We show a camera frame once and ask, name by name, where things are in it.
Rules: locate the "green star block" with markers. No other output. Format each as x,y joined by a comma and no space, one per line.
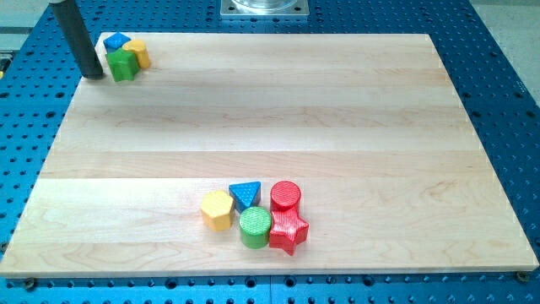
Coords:
123,65

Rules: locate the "red star block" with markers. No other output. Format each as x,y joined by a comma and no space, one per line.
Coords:
288,230

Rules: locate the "red cylinder block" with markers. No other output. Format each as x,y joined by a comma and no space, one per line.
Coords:
285,195

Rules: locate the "blue triangle block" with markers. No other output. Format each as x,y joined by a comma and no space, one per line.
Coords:
245,195

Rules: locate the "green cylinder block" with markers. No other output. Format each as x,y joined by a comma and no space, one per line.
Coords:
255,224

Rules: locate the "yellow hexagon block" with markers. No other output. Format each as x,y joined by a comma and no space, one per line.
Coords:
218,210

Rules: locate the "light wooden board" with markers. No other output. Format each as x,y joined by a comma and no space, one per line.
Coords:
394,178

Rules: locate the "yellow cylinder block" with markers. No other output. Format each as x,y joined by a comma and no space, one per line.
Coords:
139,49

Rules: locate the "blue cube block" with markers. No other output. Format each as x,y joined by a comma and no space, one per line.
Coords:
115,42

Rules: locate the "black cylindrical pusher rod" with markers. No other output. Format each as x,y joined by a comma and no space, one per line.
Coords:
77,37

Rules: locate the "blue perforated table plate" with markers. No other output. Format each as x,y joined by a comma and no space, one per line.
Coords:
43,77

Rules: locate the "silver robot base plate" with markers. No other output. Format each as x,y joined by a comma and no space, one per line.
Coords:
264,8

